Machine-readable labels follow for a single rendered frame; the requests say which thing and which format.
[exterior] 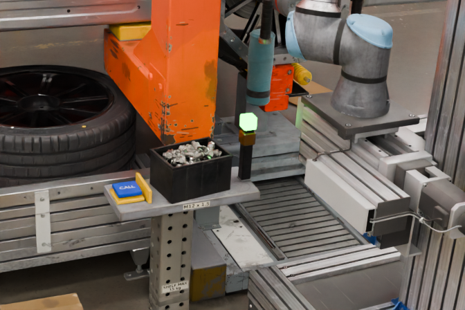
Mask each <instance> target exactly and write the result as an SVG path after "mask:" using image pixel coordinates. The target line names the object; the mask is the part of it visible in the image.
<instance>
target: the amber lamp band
mask: <svg viewBox="0 0 465 310"><path fill-rule="evenodd" d="M255 138H256V133H255V132H254V133H249V134H245V133H244V132H243V131H242V130H241V129H240V130H239V142H240V143H241V144H242V145H243V146H249V145H254V144H255Z"/></svg>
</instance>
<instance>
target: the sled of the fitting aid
mask: <svg viewBox="0 0 465 310"><path fill-rule="evenodd" d="M298 156H299V152H289V153H284V154H274V155H269V156H259V157H254V158H252V163H251V172H250V178H251V182H253V181H261V180H266V179H275V178H280V177H285V176H294V175H299V174H305V172H306V167H305V166H304V165H303V164H301V162H300V161H299V160H298Z"/></svg>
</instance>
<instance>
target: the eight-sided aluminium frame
mask: <svg viewBox="0 0 465 310"><path fill-rule="evenodd" d="M225 2H226V0H221V14H220V26H219V36H220V37H221V38H222V39H223V40H224V41H225V42H226V43H227V44H228V45H229V46H230V47H231V48H232V49H233V50H234V51H235V52H236V53H237V54H238V56H239V57H240V58H242V59H243V60H244V61H245V62H246V63H248V47H247V46H246V45H245V44H244V43H243V42H242V41H241V40H240V38H238V36H236V34H234V32H233V31H231V29H229V27H227V25H225V23H224V15H225ZM349 4H350V0H337V5H338V7H339V8H340V9H341V16H340V18H341V19H347V18H348V14H349ZM298 62H299V63H301V62H306V60H303V59H300V58H296V57H292V56H291V55H290V54H289V52H288V50H287V48H276V49H274V58H273V65H276V64H290V63H298Z"/></svg>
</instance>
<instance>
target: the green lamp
mask: <svg viewBox="0 0 465 310"><path fill-rule="evenodd" d="M239 125H240V127H241V128H242V129H243V130H244V131H248V130H254V129H256V128H257V117H256V116H255V115H254V114H252V113H243V114H241V115H240V123H239Z"/></svg>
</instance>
